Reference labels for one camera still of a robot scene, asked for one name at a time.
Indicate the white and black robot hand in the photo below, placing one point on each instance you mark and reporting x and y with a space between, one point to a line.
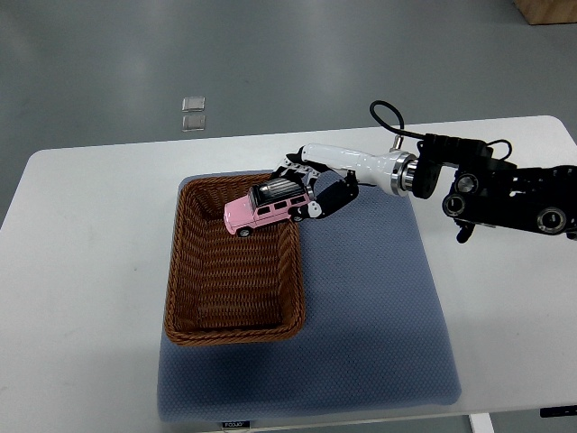
386 171

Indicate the pink toy car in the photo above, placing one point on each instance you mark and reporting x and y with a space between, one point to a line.
265 204

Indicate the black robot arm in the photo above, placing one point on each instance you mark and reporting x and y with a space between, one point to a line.
495 192

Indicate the brown wicker basket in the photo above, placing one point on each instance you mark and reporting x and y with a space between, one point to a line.
224 289

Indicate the upper metal floor plate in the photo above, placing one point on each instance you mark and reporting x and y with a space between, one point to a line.
193 104

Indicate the blue grey mat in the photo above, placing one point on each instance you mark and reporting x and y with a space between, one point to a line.
374 336

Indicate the wooden box corner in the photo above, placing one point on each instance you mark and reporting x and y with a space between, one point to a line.
544 12

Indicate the black table label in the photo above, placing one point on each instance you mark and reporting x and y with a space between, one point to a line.
236 424

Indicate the white table leg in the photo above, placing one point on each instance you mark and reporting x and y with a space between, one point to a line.
481 423

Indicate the black table side bracket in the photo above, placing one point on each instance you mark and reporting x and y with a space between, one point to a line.
558 411

